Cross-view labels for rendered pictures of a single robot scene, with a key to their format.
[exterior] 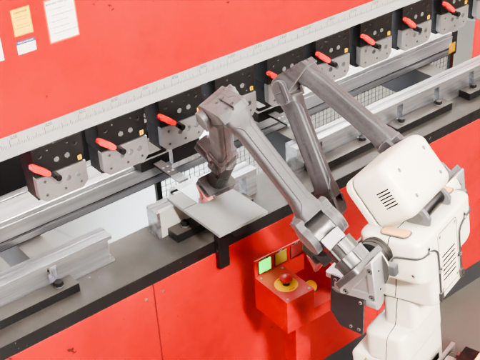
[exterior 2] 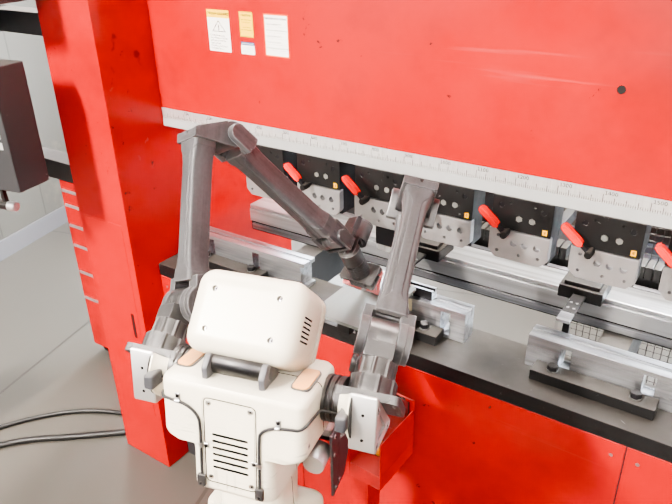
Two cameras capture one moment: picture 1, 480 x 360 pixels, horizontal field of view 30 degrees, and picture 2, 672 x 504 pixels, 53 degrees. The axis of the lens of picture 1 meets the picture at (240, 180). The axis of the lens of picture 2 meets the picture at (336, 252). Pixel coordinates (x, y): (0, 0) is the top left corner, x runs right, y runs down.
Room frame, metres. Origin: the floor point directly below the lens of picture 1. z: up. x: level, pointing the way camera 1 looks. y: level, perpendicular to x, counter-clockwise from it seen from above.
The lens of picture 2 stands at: (1.65, -1.41, 1.95)
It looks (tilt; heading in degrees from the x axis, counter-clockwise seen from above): 27 degrees down; 71
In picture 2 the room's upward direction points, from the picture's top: 1 degrees counter-clockwise
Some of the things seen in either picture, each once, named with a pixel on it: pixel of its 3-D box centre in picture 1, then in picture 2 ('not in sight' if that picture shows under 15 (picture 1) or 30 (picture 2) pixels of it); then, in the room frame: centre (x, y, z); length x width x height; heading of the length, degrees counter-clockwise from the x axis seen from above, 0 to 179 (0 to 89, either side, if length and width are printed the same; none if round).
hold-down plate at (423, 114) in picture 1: (419, 116); not in sight; (2.91, -0.68, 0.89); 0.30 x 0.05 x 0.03; 127
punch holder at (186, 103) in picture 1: (174, 114); (385, 193); (2.34, 0.18, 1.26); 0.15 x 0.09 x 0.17; 127
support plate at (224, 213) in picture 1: (216, 206); (365, 300); (2.23, 0.07, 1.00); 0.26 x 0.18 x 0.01; 37
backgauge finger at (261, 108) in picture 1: (275, 113); (577, 296); (2.77, -0.14, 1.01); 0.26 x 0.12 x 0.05; 37
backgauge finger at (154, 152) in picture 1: (160, 162); (418, 253); (2.48, 0.25, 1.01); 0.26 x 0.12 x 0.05; 37
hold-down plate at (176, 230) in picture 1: (211, 216); (393, 321); (2.33, 0.10, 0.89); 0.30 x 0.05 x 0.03; 127
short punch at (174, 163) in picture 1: (184, 149); (392, 237); (2.35, 0.16, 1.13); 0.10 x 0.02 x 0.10; 127
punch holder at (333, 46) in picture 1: (324, 54); (609, 244); (2.69, -0.30, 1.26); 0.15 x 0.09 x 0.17; 127
